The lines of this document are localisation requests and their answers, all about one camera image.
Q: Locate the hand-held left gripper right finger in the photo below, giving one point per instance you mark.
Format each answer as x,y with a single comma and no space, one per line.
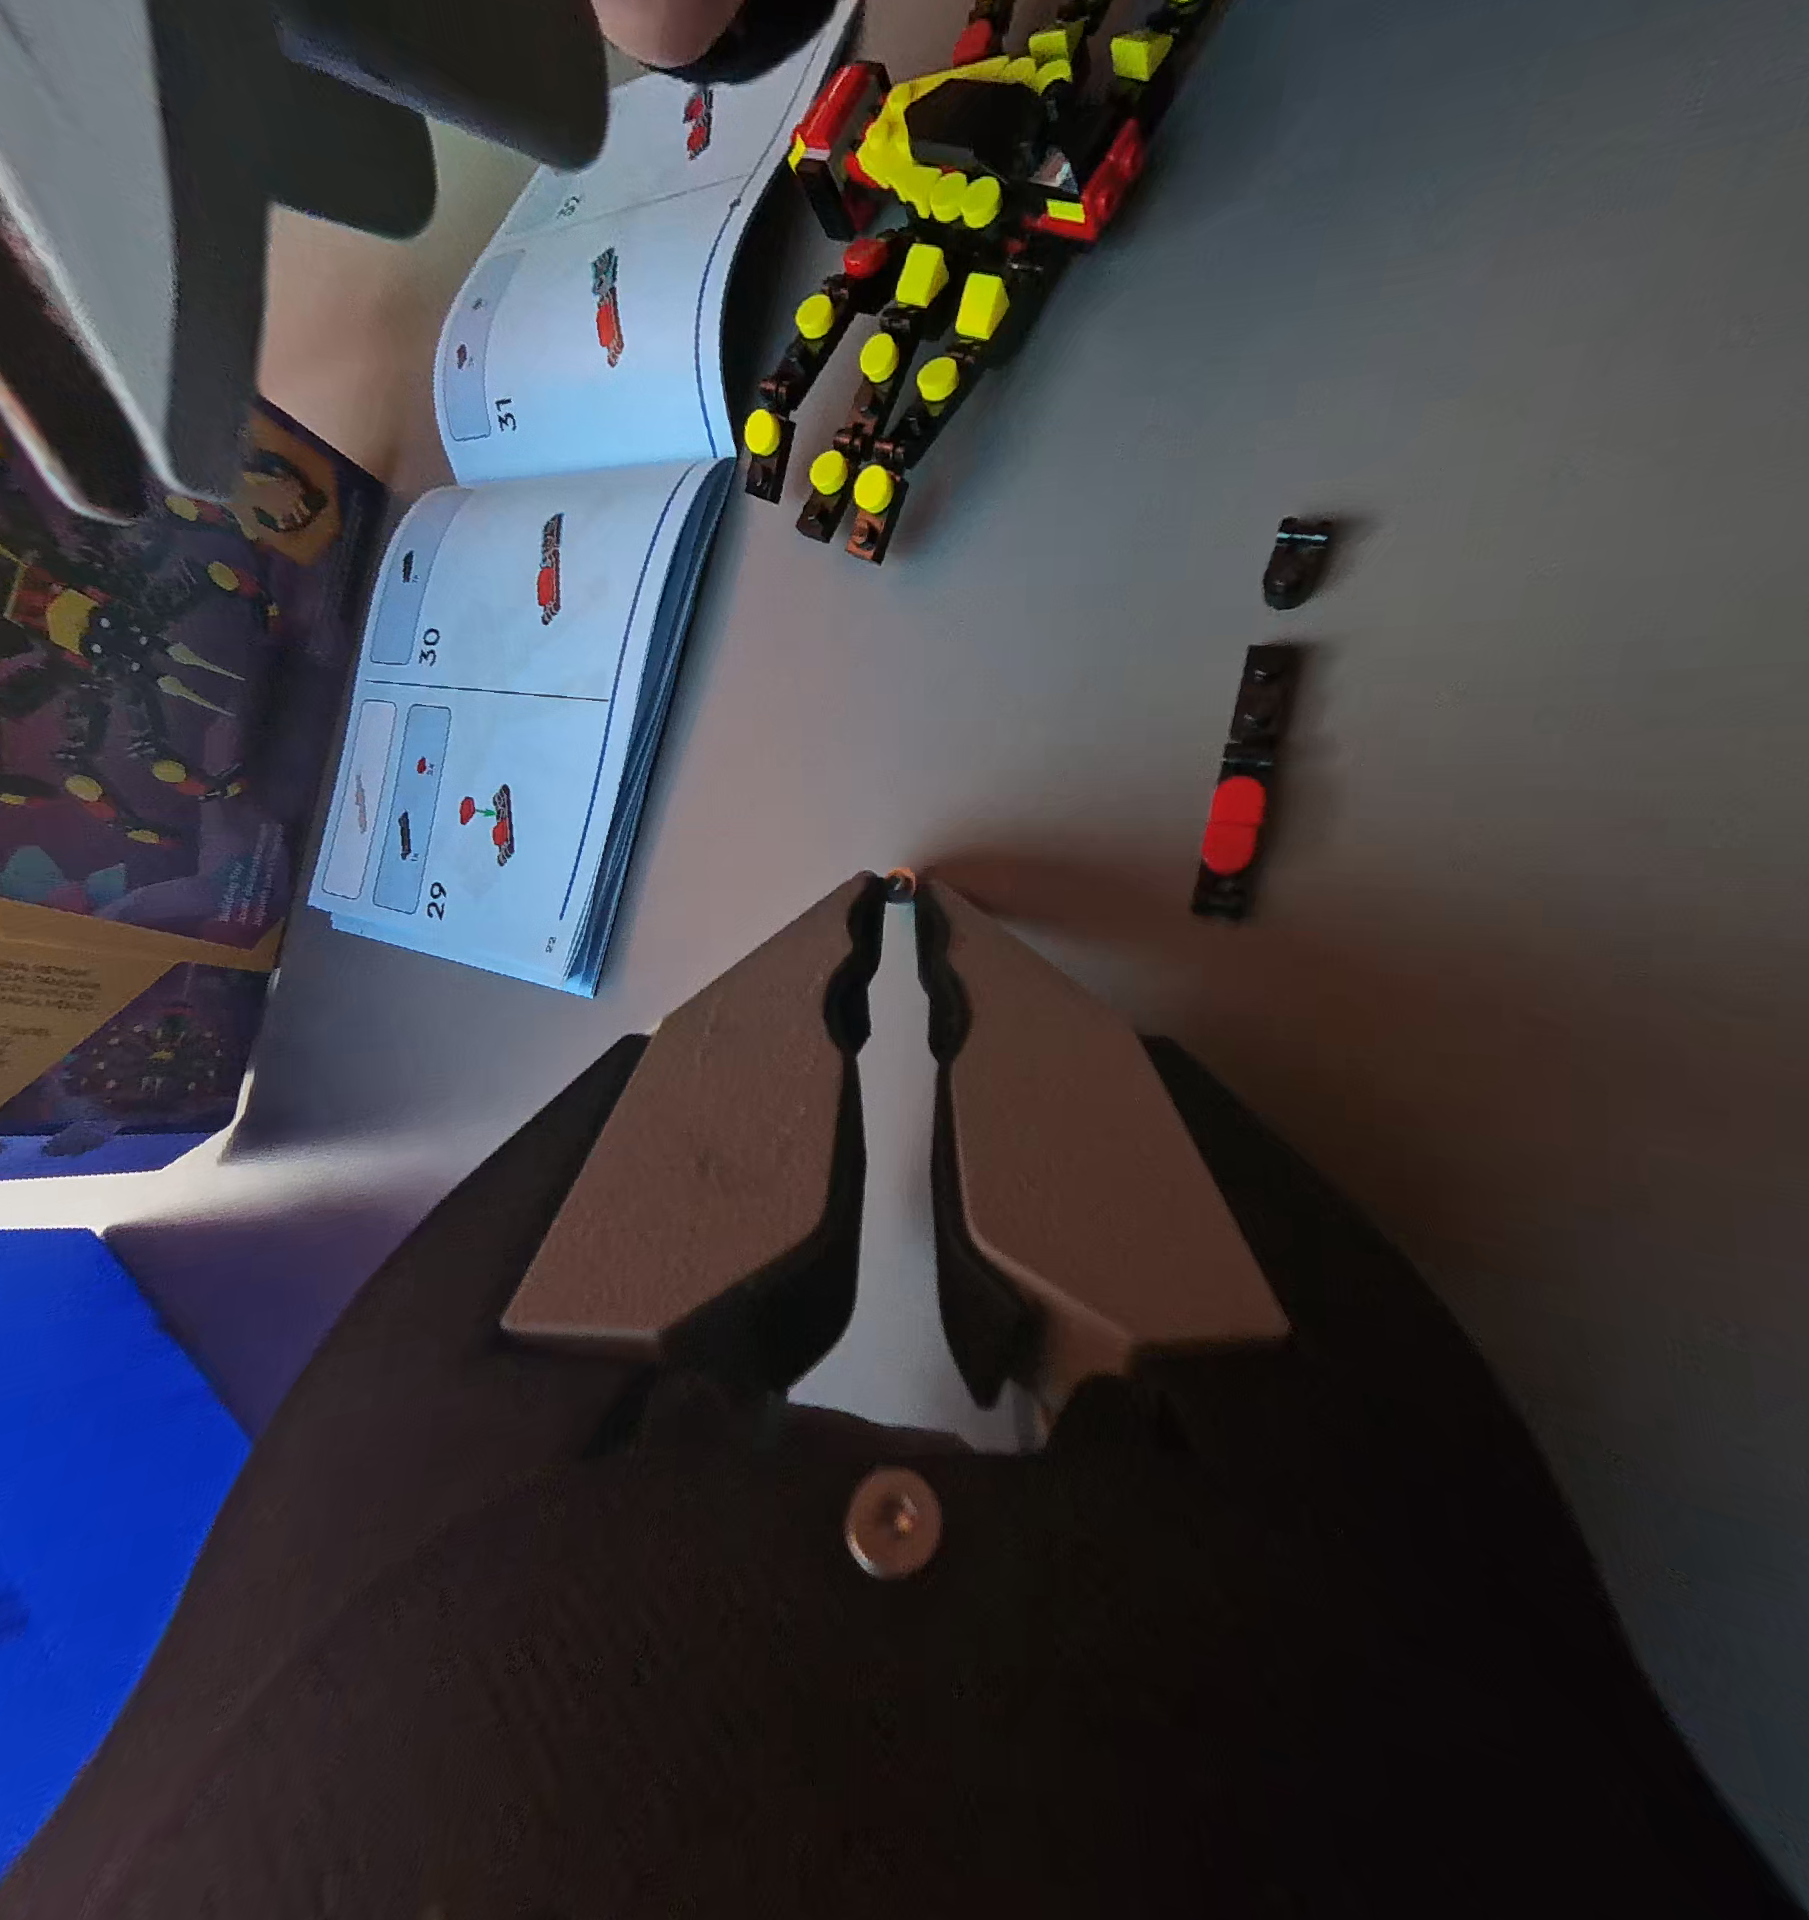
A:
1099,1186

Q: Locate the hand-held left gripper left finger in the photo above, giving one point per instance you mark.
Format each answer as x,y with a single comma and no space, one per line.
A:
694,1186

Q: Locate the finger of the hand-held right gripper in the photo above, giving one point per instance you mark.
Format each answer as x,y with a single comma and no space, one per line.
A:
4,361
79,180

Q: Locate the black and red lego piece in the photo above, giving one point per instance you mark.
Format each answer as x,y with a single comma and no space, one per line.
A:
1236,826

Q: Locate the small black lego piece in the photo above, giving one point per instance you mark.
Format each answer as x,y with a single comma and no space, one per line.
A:
1296,564

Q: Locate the lego set box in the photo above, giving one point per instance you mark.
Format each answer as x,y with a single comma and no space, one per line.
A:
93,675

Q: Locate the black yellow red lego model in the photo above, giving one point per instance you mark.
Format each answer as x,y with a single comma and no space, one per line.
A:
918,286

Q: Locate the lego instruction booklet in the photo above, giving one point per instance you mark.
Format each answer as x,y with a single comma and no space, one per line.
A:
544,602

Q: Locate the person's right hand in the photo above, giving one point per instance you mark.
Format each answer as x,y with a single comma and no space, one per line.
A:
694,23

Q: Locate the blue plastic bin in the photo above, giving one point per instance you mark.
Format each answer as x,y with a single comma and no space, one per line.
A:
63,1427

